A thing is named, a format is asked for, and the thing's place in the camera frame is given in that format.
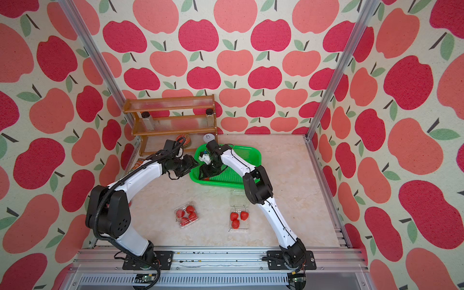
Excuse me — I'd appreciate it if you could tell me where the green plastic basket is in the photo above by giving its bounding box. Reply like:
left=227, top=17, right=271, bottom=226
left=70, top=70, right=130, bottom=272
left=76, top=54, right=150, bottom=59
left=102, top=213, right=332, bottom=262
left=189, top=145, right=262, bottom=189

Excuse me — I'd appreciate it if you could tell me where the strawberry basket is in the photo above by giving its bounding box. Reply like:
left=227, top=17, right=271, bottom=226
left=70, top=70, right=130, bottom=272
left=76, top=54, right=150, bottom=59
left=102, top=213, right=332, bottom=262
left=186, top=205, right=195, bottom=213
left=230, top=212, right=239, bottom=221
left=232, top=219, right=240, bottom=229

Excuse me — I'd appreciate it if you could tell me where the clear clamshell container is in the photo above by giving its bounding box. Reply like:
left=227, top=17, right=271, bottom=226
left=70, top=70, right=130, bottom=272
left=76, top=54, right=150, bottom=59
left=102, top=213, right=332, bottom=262
left=174, top=201, right=199, bottom=228
left=228, top=190, right=250, bottom=232

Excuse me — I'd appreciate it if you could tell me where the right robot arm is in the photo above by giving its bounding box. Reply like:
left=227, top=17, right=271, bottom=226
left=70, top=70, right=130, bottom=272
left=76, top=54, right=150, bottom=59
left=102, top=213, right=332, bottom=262
left=199, top=141, right=306, bottom=269

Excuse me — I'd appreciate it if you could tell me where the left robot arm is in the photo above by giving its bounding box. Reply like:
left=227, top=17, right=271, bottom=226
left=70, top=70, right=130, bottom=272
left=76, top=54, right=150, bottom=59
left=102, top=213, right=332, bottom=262
left=85, top=137, right=199, bottom=268

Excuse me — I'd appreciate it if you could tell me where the red gold round tin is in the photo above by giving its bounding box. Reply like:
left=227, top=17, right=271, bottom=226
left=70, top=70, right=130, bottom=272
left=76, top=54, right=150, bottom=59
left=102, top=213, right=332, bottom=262
left=176, top=134, right=192, bottom=148

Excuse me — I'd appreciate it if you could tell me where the soup mix packet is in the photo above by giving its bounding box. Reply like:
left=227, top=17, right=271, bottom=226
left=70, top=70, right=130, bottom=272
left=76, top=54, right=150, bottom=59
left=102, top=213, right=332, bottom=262
left=130, top=159, right=144, bottom=171

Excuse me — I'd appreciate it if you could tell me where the wooden shelf rack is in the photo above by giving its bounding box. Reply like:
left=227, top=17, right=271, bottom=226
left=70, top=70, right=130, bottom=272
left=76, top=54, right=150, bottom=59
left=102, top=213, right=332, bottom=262
left=123, top=95, right=218, bottom=156

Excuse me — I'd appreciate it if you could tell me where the spice jar on shelf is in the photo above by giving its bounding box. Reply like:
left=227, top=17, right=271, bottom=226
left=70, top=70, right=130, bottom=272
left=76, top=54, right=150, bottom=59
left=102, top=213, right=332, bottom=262
left=205, top=108, right=215, bottom=128

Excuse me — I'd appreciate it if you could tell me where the left spice jar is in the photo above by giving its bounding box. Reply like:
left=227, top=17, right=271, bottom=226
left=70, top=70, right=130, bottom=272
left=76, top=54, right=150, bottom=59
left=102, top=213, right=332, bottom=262
left=141, top=111, right=155, bottom=131

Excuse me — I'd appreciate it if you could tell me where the left aluminium corner post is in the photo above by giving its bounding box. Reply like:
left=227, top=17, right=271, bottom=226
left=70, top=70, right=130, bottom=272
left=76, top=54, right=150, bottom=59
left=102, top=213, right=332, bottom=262
left=47, top=1, right=134, bottom=149

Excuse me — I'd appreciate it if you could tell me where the aluminium corner post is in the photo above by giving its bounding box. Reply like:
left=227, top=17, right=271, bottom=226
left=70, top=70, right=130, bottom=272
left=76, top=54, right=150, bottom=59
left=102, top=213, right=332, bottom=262
left=47, top=1, right=134, bottom=149
left=304, top=0, right=380, bottom=143

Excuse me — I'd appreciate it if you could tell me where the right aluminium corner post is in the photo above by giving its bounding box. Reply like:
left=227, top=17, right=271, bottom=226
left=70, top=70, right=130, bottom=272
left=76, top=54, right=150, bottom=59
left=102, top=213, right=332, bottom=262
left=304, top=0, right=380, bottom=143

